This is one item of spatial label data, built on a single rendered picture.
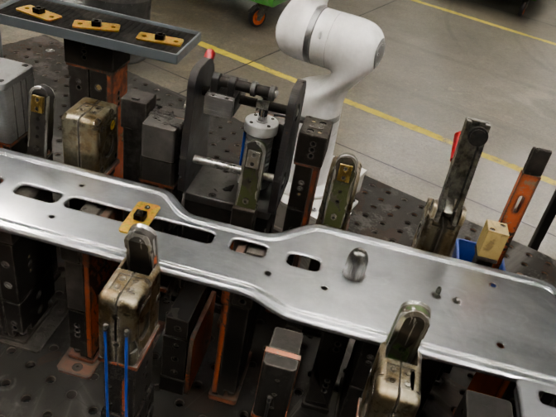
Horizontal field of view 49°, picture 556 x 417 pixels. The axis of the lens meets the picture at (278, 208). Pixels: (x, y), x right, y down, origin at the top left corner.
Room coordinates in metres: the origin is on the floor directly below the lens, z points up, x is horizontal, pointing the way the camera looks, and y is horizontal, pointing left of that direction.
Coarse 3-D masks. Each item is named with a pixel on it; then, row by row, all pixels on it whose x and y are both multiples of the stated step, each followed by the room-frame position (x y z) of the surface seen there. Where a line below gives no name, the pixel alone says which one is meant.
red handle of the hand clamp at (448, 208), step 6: (456, 132) 0.95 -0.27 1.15; (456, 138) 0.94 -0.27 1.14; (456, 144) 0.93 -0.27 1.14; (450, 156) 0.92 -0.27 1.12; (450, 198) 0.85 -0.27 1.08; (444, 204) 0.84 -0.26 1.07; (450, 204) 0.84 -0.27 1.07; (444, 210) 0.83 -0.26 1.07; (450, 210) 0.83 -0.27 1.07; (444, 216) 0.83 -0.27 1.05; (450, 216) 0.83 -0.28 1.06
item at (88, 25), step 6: (78, 24) 1.08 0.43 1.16; (84, 24) 1.09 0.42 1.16; (90, 24) 1.10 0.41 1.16; (96, 24) 1.09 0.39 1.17; (102, 24) 1.11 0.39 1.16; (108, 24) 1.11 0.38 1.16; (114, 24) 1.12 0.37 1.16; (96, 30) 1.08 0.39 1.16; (102, 30) 1.08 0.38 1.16; (108, 30) 1.08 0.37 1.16; (114, 30) 1.09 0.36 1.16
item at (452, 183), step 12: (468, 120) 0.85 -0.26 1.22; (480, 120) 0.86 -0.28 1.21; (468, 132) 0.83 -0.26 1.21; (480, 132) 0.82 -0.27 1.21; (468, 144) 0.85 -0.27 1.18; (480, 144) 0.82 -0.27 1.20; (456, 156) 0.84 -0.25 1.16; (468, 156) 0.85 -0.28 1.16; (480, 156) 0.84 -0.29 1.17; (456, 168) 0.84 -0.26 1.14; (468, 168) 0.84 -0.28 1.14; (456, 180) 0.84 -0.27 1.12; (468, 180) 0.83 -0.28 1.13; (444, 192) 0.83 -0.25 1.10; (456, 192) 0.84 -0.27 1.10; (456, 204) 0.84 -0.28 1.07; (456, 216) 0.82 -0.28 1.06
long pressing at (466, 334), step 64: (0, 192) 0.75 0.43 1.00; (64, 192) 0.78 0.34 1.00; (128, 192) 0.81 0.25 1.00; (192, 256) 0.68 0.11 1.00; (256, 256) 0.71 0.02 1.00; (320, 256) 0.74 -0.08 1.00; (384, 256) 0.77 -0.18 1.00; (448, 256) 0.79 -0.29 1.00; (320, 320) 0.60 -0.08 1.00; (384, 320) 0.62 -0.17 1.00; (448, 320) 0.65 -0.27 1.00; (512, 320) 0.67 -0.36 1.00
